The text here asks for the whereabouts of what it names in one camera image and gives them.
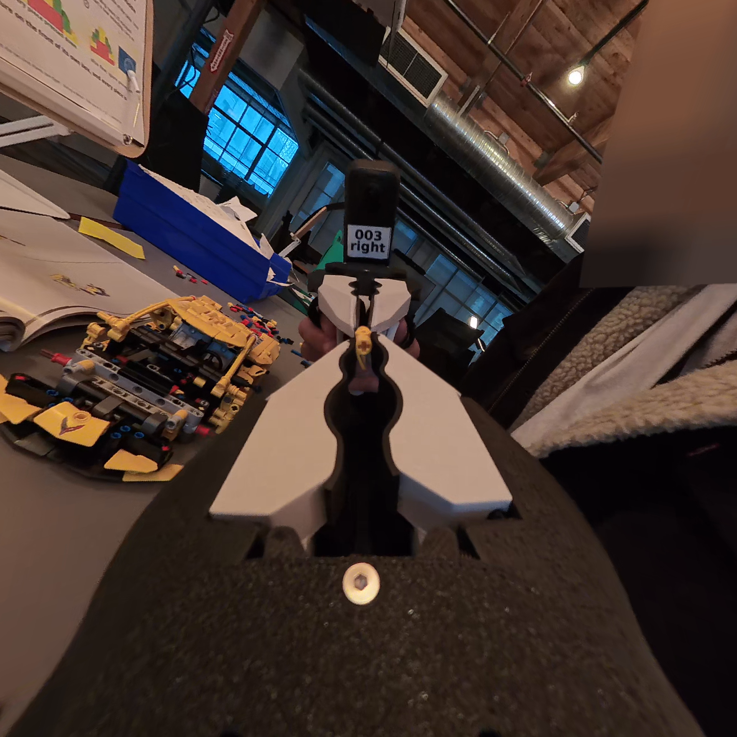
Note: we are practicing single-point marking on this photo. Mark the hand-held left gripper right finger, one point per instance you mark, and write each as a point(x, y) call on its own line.
point(449, 460)

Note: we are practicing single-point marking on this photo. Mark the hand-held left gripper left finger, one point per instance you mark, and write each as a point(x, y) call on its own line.
point(276, 460)

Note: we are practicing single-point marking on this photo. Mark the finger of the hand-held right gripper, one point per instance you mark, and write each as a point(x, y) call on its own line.
point(339, 305)
point(391, 302)

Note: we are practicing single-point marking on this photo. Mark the small yellow lego subassembly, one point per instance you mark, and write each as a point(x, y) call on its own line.
point(363, 339)

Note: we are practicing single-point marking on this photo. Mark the yellow brick car model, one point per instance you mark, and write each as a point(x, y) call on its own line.
point(201, 314)

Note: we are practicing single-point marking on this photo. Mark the building instruction booklet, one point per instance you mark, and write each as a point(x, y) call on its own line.
point(57, 259)

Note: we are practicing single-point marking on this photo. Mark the black-headed desk lamp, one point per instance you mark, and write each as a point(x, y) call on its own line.
point(299, 233)

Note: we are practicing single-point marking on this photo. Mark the grey desk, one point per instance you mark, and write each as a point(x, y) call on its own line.
point(57, 518)

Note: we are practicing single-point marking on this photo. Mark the person's right hand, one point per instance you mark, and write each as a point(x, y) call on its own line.
point(316, 342)

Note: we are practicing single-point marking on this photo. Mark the black pipe bundle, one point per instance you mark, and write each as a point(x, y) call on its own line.
point(414, 190)

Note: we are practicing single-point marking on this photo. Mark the green board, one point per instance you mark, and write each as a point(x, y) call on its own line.
point(333, 253)

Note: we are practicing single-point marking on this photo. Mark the large glass partition window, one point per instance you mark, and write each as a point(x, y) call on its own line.
point(449, 276)

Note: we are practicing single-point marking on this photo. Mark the pile of coloured brick pins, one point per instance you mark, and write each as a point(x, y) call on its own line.
point(259, 322)

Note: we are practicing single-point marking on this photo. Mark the blue-lit paned window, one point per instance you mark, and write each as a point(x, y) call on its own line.
point(247, 138)

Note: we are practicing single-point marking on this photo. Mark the white vent grille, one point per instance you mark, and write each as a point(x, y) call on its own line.
point(577, 230)
point(411, 63)

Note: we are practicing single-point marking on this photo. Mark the white printed paper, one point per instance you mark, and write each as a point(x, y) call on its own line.
point(230, 216)

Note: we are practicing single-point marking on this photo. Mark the small red black brick cluster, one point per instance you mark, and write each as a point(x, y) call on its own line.
point(184, 275)

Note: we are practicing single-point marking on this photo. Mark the blue plastic bin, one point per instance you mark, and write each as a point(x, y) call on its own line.
point(173, 230)

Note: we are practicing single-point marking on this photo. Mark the black upright panel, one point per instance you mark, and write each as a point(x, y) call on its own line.
point(173, 144)

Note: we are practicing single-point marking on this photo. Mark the yellow sticky note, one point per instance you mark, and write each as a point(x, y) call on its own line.
point(109, 236)

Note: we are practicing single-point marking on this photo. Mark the person's legs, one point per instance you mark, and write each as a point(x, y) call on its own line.
point(679, 604)

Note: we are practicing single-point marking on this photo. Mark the printed instruction sheet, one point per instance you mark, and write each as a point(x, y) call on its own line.
point(57, 57)

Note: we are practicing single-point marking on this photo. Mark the white document stand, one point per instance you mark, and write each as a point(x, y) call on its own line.
point(23, 129)

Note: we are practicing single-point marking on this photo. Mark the silver air duct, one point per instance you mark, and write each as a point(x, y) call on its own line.
point(495, 167)

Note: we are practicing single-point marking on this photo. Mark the brown wooden post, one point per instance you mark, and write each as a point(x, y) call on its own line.
point(242, 23)

